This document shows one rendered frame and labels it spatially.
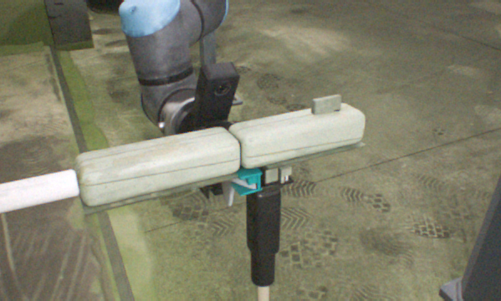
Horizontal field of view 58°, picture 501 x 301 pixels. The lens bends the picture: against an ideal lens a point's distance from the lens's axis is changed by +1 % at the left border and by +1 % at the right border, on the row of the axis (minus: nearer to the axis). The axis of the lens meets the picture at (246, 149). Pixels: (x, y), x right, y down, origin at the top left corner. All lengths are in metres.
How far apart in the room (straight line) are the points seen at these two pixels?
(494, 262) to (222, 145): 0.66
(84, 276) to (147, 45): 0.56
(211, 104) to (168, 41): 0.15
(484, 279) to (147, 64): 0.73
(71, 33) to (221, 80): 1.92
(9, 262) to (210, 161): 0.78
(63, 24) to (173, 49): 1.75
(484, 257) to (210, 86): 0.64
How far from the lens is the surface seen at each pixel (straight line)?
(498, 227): 0.93
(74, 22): 2.41
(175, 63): 0.70
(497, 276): 0.98
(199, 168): 0.43
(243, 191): 0.47
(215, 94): 0.55
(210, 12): 0.79
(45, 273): 1.09
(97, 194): 0.42
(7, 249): 1.18
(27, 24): 2.41
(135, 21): 0.68
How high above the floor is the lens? 0.78
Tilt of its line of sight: 32 degrees down
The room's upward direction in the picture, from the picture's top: straight up
